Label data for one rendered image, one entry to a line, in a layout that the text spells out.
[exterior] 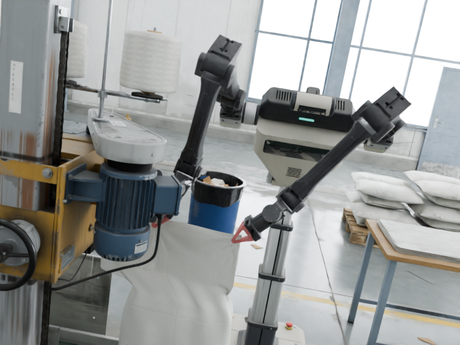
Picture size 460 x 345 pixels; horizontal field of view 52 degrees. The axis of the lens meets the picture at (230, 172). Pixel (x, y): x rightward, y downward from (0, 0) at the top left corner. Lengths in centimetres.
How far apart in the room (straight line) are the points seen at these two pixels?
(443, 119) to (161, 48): 902
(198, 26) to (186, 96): 140
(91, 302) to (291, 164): 107
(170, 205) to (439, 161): 914
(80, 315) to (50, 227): 107
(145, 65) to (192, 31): 837
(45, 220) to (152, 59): 50
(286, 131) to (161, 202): 77
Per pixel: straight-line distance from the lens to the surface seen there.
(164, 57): 131
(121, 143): 118
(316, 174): 149
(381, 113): 142
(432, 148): 1011
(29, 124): 122
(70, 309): 229
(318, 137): 190
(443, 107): 1006
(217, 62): 137
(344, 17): 919
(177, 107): 975
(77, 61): 141
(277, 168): 202
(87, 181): 125
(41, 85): 119
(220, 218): 384
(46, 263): 130
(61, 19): 121
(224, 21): 960
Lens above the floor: 166
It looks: 14 degrees down
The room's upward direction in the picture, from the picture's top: 9 degrees clockwise
